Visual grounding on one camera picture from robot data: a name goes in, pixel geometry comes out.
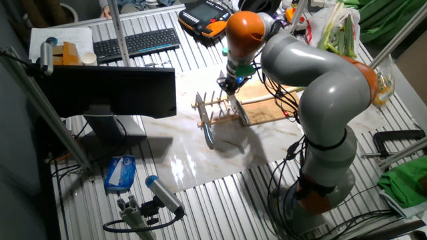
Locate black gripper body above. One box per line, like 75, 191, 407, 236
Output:
217, 75, 250, 94

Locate steel cleaver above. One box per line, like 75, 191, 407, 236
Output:
218, 70, 251, 127

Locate bag of green scallions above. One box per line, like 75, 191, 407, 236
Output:
305, 1, 361, 59

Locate bare person hand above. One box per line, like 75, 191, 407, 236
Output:
99, 5, 113, 20

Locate wooden peg knife rack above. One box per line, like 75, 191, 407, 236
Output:
191, 89, 241, 129

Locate wooden cutting board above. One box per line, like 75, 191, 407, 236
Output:
230, 78, 301, 127

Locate pointed steel kitchen knife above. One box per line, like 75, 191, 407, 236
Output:
195, 92, 215, 150

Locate black orange teach pendant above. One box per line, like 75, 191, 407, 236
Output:
177, 0, 233, 38

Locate white marble pattern mat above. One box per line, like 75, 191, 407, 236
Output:
141, 55, 400, 194

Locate black round spool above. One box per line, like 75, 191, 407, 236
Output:
238, 0, 283, 16

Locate black keyboard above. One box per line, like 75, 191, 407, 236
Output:
92, 27, 181, 65

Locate black computer monitor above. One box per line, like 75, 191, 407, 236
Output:
35, 65, 177, 147

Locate blue tissue pack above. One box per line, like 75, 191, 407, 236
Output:
103, 155, 137, 195

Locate white paper cup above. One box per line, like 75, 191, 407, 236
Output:
81, 52, 98, 67

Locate orange cardboard box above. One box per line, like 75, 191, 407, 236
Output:
51, 41, 81, 67

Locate black clamp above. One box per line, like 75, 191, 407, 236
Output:
362, 129, 427, 159

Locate draped green cloth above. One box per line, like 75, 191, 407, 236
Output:
340, 0, 427, 46

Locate white paper sheet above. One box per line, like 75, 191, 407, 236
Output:
29, 26, 95, 64

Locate folded green cloth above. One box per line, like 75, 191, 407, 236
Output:
377, 156, 427, 209

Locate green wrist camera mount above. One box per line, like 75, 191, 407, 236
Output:
222, 46, 257, 79

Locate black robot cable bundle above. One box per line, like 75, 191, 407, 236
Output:
253, 19, 401, 240

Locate thin frame eyeglasses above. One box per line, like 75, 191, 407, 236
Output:
145, 59, 171, 67

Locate silver camera with blue end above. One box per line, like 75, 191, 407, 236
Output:
145, 175, 186, 216
39, 37, 55, 76

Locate upright aluminium post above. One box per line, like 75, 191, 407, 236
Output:
107, 0, 131, 67

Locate short aluminium extrusion mount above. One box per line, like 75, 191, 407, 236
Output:
116, 195, 156, 240

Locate black camera cable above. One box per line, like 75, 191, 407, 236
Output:
102, 206, 186, 233

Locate slanted aluminium frame bar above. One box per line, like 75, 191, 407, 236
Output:
0, 46, 93, 171
368, 3, 427, 69
378, 136, 427, 169

